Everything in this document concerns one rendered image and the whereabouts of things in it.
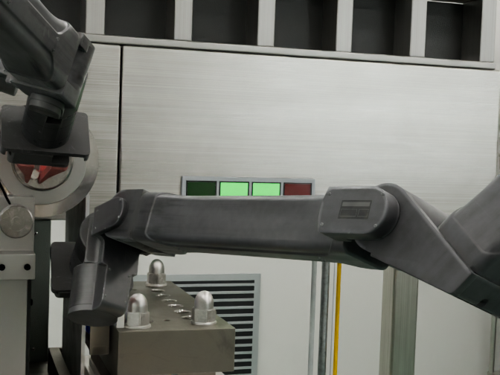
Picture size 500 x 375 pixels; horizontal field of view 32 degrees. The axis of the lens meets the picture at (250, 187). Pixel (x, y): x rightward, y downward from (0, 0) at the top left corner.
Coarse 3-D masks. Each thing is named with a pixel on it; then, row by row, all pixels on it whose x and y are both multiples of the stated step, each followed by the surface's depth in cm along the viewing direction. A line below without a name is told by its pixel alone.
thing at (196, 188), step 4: (188, 184) 154; (192, 184) 154; (196, 184) 155; (200, 184) 155; (204, 184) 155; (208, 184) 155; (212, 184) 155; (188, 188) 154; (192, 188) 154; (196, 188) 155; (200, 188) 155; (204, 188) 155; (208, 188) 155; (212, 188) 156; (188, 192) 154; (192, 192) 154; (196, 192) 155; (200, 192) 155; (204, 192) 155; (208, 192) 155; (212, 192) 156
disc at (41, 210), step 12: (0, 132) 113; (96, 144) 117; (96, 156) 117; (96, 168) 117; (0, 180) 114; (84, 180) 117; (0, 192) 114; (84, 192) 117; (60, 204) 116; (72, 204) 117; (36, 216) 115; (48, 216) 116
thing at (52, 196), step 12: (0, 156) 113; (0, 168) 113; (12, 168) 113; (72, 168) 115; (84, 168) 116; (12, 180) 113; (72, 180) 116; (12, 192) 113; (24, 192) 114; (36, 192) 114; (48, 192) 115; (60, 192) 115; (72, 192) 116; (36, 204) 114; (48, 204) 115
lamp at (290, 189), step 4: (288, 184) 160; (292, 184) 160; (296, 184) 160; (300, 184) 161; (288, 188) 160; (292, 188) 160; (296, 188) 160; (300, 188) 161; (304, 188) 161; (308, 188) 161; (284, 192) 160; (288, 192) 160; (292, 192) 160; (296, 192) 160; (300, 192) 161; (304, 192) 161; (308, 192) 161
